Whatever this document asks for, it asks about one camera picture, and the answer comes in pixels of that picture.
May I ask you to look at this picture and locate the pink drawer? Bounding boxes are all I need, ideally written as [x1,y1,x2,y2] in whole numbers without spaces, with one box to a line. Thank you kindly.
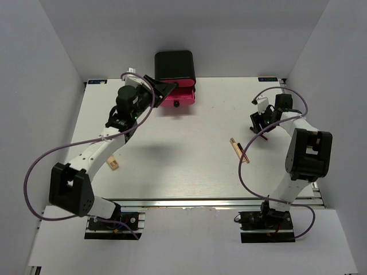
[160,87,196,108]
[163,78,196,88]

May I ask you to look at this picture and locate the gold concealer tube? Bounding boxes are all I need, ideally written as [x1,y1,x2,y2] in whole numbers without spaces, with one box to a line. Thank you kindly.
[229,138,249,164]

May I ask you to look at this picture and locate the right blue table label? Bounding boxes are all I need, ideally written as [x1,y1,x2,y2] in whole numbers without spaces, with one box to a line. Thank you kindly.
[257,77,278,82]

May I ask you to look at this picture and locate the blue table label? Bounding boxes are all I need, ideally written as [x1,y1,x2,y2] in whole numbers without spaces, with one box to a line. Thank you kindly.
[257,77,278,82]
[87,79,107,85]

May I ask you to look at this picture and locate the black drawer cabinet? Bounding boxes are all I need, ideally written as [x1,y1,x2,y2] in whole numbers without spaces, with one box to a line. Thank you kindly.
[154,50,196,81]

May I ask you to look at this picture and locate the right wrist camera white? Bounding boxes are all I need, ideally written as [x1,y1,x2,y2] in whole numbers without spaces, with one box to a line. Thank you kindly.
[251,96,269,115]

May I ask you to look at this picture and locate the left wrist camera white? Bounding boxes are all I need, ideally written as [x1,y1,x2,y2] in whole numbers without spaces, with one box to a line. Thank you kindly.
[120,68,143,88]

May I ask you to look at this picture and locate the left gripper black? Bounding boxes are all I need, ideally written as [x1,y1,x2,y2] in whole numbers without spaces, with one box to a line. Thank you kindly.
[131,75,175,120]

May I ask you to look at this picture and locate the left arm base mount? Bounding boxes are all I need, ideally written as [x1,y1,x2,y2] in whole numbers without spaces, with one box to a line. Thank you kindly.
[84,207,146,241]

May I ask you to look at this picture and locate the left blue table label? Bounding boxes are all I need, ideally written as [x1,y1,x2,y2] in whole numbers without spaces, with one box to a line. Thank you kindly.
[87,79,107,85]

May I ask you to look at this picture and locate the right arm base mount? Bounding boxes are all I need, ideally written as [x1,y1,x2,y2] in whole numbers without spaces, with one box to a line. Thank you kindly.
[233,202,295,243]

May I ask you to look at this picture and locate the dark red lip liner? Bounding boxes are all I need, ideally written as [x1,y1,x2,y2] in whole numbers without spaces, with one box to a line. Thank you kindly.
[237,143,250,163]

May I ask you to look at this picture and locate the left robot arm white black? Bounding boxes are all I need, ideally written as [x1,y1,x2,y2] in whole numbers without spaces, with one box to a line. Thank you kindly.
[49,73,177,229]

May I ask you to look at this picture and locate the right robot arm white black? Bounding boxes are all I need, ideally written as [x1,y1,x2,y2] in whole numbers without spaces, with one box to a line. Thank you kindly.
[250,93,333,229]

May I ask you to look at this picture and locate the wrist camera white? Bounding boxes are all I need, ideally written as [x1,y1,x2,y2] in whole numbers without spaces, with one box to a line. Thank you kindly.
[251,96,269,115]
[120,68,143,88]

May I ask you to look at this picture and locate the beige foundation bottle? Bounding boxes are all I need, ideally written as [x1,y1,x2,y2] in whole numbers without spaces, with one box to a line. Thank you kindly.
[107,156,119,171]

